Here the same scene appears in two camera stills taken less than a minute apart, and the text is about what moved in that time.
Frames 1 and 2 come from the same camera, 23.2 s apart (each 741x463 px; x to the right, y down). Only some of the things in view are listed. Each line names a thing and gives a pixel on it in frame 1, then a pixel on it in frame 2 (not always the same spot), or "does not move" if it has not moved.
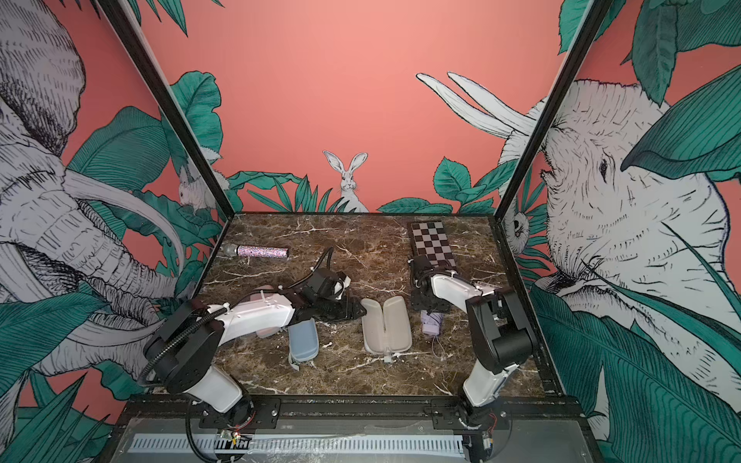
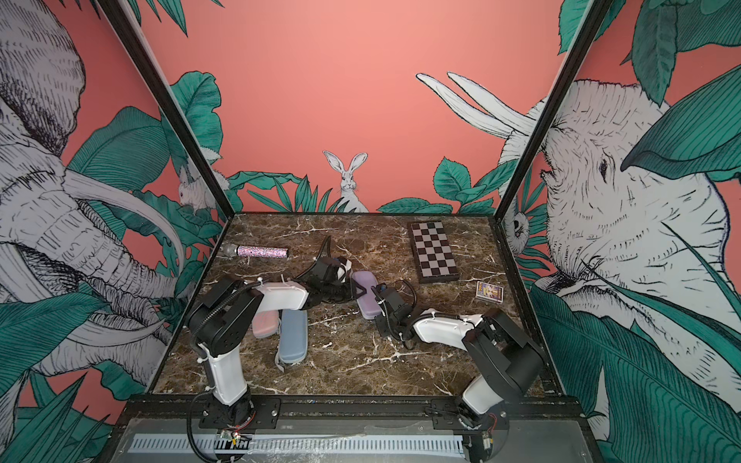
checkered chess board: x=429 y=240 does not move
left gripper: x=348 y=310 → x=351 y=290
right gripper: x=417 y=303 → x=380 y=321
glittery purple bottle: x=232 y=250 does not move
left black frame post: x=117 y=14 does not move
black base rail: x=436 y=412 does not move
